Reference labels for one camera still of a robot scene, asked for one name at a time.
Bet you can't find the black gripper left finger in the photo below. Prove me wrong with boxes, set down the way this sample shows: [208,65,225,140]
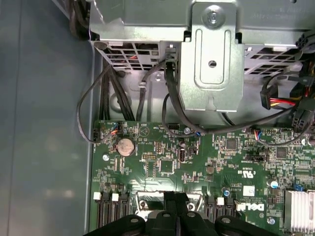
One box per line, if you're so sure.
[83,191,178,236]

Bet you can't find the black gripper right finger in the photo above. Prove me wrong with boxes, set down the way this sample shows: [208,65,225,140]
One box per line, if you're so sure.
[177,192,263,236]

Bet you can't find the CPU socket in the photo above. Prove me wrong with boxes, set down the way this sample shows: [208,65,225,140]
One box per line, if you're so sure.
[134,190,217,236]

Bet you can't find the RAM slot with black latch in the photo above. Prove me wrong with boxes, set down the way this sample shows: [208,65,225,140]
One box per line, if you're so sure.
[100,192,111,226]
[119,193,130,219]
[207,196,216,220]
[225,197,234,219]

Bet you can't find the RAM slot with white latch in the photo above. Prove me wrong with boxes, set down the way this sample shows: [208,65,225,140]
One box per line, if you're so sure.
[111,193,121,222]
[93,192,103,229]
[216,197,225,217]
[233,199,241,221]

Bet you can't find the internal USB port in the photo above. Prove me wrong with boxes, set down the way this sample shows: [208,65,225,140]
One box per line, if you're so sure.
[177,147,189,164]

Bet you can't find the green motherboard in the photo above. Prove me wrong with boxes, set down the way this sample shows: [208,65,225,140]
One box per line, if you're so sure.
[90,119,315,236]

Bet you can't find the round coin battery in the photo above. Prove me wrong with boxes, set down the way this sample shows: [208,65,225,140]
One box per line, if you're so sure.
[116,137,136,156]

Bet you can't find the silver finned heatsink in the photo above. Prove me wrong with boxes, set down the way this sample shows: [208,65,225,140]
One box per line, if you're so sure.
[283,188,315,233]

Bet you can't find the grey metal drive cage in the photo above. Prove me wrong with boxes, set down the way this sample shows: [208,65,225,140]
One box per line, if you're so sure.
[89,0,315,114]

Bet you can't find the black power plug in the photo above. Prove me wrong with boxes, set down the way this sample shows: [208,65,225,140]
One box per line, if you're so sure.
[291,109,310,134]

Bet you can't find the black open PC case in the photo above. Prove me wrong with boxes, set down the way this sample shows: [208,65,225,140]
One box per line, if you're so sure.
[0,0,315,236]

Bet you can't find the thin multicolour wire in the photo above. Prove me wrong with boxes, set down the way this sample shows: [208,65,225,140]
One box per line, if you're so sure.
[253,127,311,148]

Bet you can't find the black cable with clip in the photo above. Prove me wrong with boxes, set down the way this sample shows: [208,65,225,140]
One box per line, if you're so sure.
[135,60,169,121]

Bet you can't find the dark round cable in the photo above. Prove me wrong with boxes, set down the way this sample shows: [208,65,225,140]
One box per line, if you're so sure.
[162,46,300,136]

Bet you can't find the black sleeved cable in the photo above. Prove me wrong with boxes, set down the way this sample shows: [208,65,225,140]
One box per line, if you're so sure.
[99,59,111,121]

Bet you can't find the thin black wire loop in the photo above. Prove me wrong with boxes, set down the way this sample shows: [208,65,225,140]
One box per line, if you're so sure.
[76,62,116,144]

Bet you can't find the orange red power wires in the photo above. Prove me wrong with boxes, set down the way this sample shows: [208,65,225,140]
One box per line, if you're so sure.
[259,82,305,111]

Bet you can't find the thick black cable bundle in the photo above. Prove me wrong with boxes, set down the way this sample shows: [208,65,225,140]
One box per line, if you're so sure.
[68,0,91,42]

